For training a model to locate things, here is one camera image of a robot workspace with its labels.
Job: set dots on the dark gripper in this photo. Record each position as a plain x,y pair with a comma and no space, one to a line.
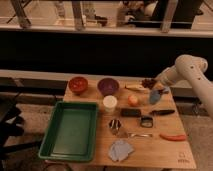
165,90

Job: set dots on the dark grape bunch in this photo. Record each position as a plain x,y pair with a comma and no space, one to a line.
148,83

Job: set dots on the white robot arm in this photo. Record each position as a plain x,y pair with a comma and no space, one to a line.
191,69

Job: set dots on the white plastic cup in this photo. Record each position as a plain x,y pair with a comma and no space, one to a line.
109,103

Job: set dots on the metal cup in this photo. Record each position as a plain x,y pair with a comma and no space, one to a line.
114,126

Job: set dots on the banana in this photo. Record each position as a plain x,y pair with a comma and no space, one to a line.
135,87

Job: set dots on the apple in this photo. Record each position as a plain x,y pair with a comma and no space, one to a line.
133,100

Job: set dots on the small black box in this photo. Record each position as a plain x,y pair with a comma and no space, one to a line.
146,121

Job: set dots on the black rectangular block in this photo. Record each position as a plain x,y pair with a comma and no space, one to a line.
127,112

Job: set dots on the red chili pepper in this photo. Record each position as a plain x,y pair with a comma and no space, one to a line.
173,137

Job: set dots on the purple bowl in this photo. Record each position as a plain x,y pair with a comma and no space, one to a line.
108,86

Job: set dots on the blue cloth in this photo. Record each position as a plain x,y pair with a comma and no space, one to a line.
120,150

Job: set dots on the red bowl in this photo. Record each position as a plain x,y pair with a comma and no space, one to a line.
78,85

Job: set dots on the green plastic tray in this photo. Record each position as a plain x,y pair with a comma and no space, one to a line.
71,132

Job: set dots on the black chair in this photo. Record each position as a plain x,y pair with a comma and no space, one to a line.
10,121

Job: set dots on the black handled knife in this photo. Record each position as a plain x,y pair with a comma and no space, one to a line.
161,112

